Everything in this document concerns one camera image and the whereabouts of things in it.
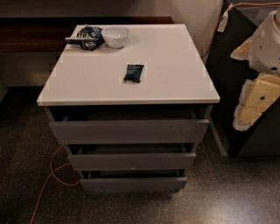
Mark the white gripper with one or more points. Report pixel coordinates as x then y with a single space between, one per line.
266 48

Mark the grey drawer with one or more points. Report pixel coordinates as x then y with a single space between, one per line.
130 157
132 181
139 124

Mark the grey top drawer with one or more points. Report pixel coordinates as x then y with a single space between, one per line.
139 124

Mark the grey bottom drawer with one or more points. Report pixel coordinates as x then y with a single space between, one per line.
132 181

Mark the white top drawer cabinet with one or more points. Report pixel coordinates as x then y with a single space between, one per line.
173 74

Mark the small dark snack packet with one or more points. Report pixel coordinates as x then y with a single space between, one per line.
134 72

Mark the white bowl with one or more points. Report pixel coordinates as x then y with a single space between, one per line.
115 36

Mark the blue chip bag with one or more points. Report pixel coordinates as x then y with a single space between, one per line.
88 38

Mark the dark wooden bench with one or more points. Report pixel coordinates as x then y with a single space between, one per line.
47 34

